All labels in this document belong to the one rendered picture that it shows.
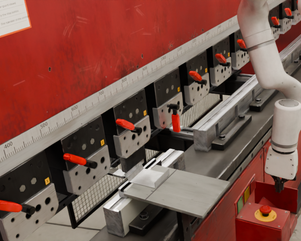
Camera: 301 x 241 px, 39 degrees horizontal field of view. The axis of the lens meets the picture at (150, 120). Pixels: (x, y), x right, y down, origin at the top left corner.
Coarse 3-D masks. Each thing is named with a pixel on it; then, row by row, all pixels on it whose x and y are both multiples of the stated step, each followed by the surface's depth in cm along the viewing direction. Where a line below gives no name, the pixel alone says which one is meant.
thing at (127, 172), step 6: (138, 150) 133; (144, 150) 136; (132, 156) 131; (138, 156) 134; (144, 156) 136; (120, 162) 129; (126, 162) 129; (132, 162) 131; (138, 162) 134; (126, 168) 129; (132, 168) 133; (126, 174) 131
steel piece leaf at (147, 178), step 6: (138, 174) 137; (144, 174) 136; (150, 174) 136; (156, 174) 136; (162, 174) 135; (168, 174) 134; (132, 180) 134; (138, 180) 134; (144, 180) 133; (150, 180) 133; (156, 180) 128; (162, 180) 131; (150, 186) 129; (156, 186) 129
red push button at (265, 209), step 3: (261, 207) 145; (264, 207) 145; (267, 207) 145; (261, 210) 144; (264, 210) 144; (267, 210) 143; (270, 210) 144; (264, 213) 143; (267, 213) 143; (264, 216) 145; (267, 216) 145
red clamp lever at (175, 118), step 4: (168, 104) 137; (172, 104) 136; (176, 104) 135; (172, 108) 135; (176, 108) 134; (176, 112) 136; (172, 116) 137; (176, 116) 136; (172, 120) 137; (176, 120) 137; (172, 124) 138; (176, 124) 137; (176, 128) 138; (180, 128) 139
